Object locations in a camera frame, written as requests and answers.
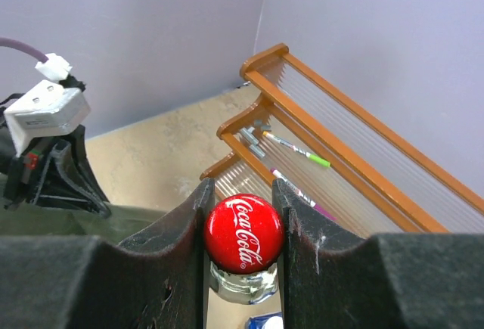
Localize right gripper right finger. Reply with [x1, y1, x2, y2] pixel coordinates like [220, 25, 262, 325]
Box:
[271, 180, 483, 328]

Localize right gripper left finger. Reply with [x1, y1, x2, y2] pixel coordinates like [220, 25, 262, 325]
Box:
[1, 178, 215, 328]

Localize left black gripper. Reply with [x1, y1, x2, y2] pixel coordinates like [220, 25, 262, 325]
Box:
[1, 124, 111, 219]

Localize grey-green canvas bag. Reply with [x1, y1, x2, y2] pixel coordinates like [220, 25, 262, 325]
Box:
[0, 173, 167, 247]

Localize Coca-Cola glass bottle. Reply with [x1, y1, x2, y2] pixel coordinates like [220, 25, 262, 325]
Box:
[203, 194, 284, 305]

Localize blue orange juice carton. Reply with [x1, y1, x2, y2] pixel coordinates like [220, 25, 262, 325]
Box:
[244, 312, 284, 329]

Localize pink-capped marker pen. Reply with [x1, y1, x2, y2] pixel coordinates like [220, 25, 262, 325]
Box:
[270, 168, 336, 221]

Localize green-capped marker pen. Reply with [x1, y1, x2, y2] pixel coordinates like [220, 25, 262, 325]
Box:
[262, 132, 331, 168]

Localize wooden three-tier rack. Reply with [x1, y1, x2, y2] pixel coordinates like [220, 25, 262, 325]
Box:
[204, 44, 483, 237]

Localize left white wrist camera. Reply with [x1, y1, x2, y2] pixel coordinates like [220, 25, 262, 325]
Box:
[4, 53, 90, 157]

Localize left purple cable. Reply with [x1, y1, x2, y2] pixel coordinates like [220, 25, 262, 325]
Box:
[0, 37, 50, 64]

